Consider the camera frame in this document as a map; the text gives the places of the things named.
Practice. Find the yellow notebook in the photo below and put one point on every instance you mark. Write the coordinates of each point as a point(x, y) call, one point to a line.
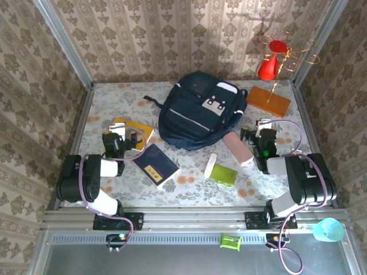
point(142, 129)

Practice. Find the pink pencil case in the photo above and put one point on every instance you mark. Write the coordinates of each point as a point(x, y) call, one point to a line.
point(238, 149)

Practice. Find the navy book with yellow label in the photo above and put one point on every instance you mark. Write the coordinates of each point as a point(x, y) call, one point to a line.
point(155, 161)

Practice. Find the green tissue pack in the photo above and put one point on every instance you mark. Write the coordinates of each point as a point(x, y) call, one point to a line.
point(223, 175)

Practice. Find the white stick-shaped eraser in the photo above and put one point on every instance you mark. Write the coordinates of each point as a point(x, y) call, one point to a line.
point(210, 164)

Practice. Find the navy blue backpack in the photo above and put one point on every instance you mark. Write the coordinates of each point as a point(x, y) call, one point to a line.
point(186, 120)

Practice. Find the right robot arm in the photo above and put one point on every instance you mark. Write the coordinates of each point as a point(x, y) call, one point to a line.
point(309, 183)

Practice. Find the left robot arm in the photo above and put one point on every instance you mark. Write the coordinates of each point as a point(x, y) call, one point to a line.
point(94, 192)

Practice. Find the orange wooden base block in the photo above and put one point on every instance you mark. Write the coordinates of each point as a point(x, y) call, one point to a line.
point(266, 104)

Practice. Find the red cup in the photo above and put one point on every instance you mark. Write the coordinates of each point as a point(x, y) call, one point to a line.
point(268, 68)

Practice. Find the left controller board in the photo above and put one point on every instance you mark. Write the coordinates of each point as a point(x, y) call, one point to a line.
point(114, 237)

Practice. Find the controller board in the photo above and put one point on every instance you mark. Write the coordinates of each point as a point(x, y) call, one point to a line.
point(272, 237)
point(114, 237)

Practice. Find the right controller board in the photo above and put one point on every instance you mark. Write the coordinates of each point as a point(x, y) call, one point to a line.
point(272, 237)

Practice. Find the green plastic clip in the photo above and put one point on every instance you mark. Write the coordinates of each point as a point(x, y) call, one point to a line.
point(229, 242)

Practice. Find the teal plastic cup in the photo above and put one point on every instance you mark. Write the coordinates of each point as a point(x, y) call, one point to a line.
point(328, 230)

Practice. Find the grey metal sheet panel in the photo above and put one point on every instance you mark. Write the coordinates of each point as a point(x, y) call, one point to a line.
point(186, 260)

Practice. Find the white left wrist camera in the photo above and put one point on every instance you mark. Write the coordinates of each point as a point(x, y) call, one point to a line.
point(118, 129)

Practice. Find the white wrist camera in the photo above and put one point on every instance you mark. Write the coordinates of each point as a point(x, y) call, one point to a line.
point(263, 126)
point(118, 129)

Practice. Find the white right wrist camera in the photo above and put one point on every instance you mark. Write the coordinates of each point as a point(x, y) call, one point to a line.
point(263, 126)

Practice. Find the aluminium side rail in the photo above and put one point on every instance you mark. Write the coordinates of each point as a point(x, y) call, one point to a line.
point(305, 114)
point(81, 126)

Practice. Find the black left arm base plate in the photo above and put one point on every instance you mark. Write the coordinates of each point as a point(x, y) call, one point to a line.
point(134, 220)

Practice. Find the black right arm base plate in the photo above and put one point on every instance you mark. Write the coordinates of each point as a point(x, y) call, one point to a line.
point(253, 220)

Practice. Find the aluminium mounting rail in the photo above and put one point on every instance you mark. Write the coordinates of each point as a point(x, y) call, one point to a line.
point(195, 219)

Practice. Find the aluminium frame post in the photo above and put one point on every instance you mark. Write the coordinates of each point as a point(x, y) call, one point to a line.
point(63, 43)
point(318, 43)

